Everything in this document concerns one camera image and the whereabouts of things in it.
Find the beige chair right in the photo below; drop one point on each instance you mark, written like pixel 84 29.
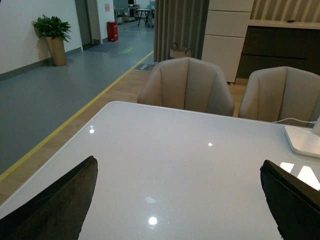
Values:
pixel 284 93

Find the woven basket with handles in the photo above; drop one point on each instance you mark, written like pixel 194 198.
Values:
pixel 179 52

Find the green potted plant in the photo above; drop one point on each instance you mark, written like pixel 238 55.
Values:
pixel 55 32

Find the red cylindrical bin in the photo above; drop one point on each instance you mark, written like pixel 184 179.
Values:
pixel 112 31

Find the dark sideboard with white top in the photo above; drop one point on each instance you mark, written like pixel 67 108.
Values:
pixel 270 43

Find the beige chair left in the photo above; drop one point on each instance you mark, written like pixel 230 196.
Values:
pixel 188 84

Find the white tall cabinet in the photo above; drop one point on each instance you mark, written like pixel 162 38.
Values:
pixel 225 32

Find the gray-green curtain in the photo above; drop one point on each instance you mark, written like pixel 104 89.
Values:
pixel 182 22

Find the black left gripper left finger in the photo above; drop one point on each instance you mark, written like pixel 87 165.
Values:
pixel 58 212

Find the white desk lamp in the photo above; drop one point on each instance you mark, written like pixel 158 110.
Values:
pixel 304 141

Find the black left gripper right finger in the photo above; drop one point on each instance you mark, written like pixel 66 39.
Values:
pixel 294 205

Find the beige chair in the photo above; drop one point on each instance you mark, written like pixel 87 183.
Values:
pixel 284 93
pixel 188 84

